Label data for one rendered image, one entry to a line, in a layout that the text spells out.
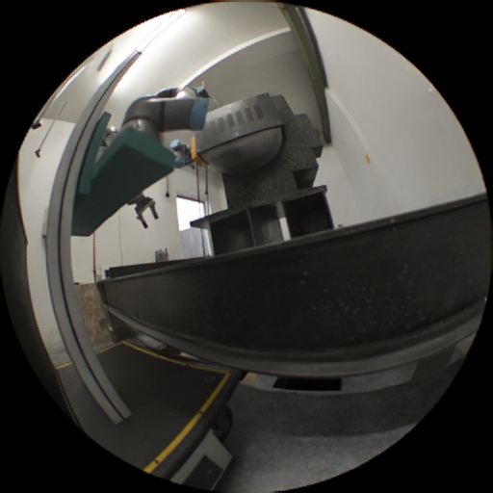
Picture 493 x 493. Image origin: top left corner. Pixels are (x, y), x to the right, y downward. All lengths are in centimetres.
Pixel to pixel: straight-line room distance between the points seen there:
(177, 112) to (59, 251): 44
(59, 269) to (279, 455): 77
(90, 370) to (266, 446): 57
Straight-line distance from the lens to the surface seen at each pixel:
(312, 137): 94
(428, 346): 38
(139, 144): 36
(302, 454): 68
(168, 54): 233
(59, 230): 41
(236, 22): 228
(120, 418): 50
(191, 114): 51
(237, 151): 77
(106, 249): 219
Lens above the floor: 65
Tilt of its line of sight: 4 degrees up
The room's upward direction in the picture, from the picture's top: 11 degrees counter-clockwise
